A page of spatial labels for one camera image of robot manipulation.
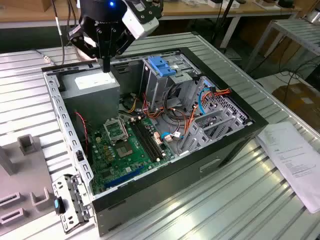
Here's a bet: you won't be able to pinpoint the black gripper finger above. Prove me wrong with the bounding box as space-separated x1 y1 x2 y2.
66 23 107 73
106 26 136 73

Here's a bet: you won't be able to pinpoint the grey metal disk bay cage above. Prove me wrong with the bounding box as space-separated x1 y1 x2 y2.
178 75 253 156

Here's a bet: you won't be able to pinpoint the blue plastic drive latch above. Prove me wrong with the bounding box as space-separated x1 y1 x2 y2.
147 56 177 78

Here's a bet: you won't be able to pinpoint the grey metal optical drive cage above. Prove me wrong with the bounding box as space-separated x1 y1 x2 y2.
139 53 202 111

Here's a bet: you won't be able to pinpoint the grey power supply unit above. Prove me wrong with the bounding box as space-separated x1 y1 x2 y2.
59 67 121 129

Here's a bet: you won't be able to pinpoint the wooden desk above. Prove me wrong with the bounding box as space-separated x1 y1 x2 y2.
0 0 303 29

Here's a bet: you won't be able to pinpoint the black RAM slot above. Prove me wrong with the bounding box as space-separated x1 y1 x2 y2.
133 120 161 161
141 118 167 158
137 119 164 160
129 121 158 163

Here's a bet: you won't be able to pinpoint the CPU socket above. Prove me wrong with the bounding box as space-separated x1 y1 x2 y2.
114 141 134 159

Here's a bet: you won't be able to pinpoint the green motherboard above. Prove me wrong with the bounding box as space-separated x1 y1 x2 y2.
87 116 176 196

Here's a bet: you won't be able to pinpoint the blue expansion slot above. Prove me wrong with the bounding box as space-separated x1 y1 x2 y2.
103 163 146 190

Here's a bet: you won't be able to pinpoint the grey parts rack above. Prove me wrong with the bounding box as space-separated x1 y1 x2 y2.
0 133 55 234

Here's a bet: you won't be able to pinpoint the black open PC case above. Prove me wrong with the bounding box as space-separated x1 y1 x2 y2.
41 46 270 237

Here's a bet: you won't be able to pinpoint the metal slat rack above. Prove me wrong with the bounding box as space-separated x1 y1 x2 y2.
243 18 320 74

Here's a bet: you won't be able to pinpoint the brown cardboard box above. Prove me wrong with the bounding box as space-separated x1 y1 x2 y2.
271 83 320 121

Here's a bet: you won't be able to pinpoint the white printed paper sheets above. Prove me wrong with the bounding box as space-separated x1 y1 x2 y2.
256 121 320 215

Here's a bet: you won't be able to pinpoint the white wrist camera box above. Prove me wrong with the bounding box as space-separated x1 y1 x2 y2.
121 2 160 40

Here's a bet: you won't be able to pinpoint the grey cable with metal plug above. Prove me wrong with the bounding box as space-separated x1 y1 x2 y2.
43 0 66 66

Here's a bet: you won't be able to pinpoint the yellow power supply wires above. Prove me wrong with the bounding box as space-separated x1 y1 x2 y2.
121 96 139 114

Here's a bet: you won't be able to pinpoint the red black twisted fan wire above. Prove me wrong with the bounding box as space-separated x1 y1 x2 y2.
74 111 90 151

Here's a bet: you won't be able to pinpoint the orange wire bundle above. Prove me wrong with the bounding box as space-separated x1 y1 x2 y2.
141 92 176 120

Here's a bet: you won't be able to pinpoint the metal socket cover frame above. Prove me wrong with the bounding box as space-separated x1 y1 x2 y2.
103 116 130 145

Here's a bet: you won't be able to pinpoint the black looped cable bundle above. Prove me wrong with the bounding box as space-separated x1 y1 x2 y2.
161 82 191 124

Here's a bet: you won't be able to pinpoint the blue data wire with plug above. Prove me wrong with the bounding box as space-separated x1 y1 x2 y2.
198 79 217 116

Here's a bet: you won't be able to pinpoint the short blue data wire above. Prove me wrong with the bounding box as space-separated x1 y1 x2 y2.
160 130 183 143

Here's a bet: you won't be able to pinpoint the orange red power wire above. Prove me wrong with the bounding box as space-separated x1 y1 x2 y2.
183 86 231 137

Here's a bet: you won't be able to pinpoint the silver card bracket latch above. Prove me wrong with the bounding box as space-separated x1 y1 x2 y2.
51 173 95 235

